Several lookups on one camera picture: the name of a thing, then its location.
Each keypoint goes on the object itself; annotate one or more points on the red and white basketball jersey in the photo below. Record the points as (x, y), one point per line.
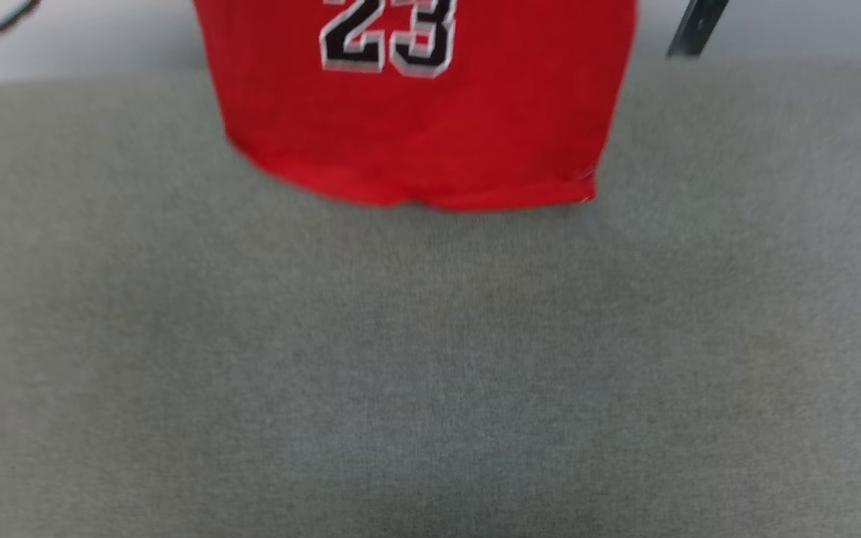
(415, 127)

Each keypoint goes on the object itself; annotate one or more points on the black wall bracket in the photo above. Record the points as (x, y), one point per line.
(696, 26)

